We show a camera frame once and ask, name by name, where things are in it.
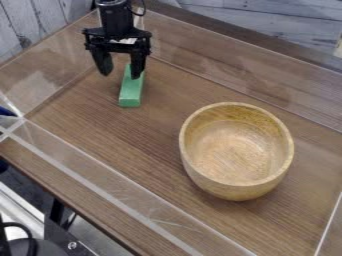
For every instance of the clear acrylic tray enclosure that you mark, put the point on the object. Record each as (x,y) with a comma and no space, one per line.
(109,160)

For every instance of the green rectangular block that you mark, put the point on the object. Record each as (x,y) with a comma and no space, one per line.
(131,89)

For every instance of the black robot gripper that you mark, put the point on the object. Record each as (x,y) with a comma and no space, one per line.
(118,36)

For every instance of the black table leg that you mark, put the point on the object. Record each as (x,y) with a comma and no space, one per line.
(57,212)

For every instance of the grey metal base plate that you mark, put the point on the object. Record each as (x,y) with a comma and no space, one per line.
(59,236)

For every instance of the brown wooden bowl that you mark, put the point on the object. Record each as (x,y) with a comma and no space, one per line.
(237,150)

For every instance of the blue object at edge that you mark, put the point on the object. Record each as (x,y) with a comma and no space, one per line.
(6,112)

